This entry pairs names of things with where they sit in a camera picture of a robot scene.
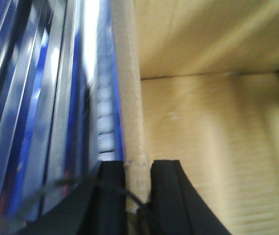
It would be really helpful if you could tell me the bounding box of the blue plastic bin upper right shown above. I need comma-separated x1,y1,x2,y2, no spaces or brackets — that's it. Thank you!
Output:
93,0,124,161

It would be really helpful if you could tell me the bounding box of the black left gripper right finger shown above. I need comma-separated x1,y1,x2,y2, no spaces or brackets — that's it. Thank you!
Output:
139,160,230,235

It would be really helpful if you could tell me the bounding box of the thin black cable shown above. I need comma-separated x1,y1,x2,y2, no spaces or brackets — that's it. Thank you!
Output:
26,178,152,235

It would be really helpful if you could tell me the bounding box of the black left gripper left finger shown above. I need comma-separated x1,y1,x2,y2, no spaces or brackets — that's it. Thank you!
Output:
18,161,128,235

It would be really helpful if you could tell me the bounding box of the brown cardboard carton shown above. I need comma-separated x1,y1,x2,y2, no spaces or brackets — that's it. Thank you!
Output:
111,0,279,235

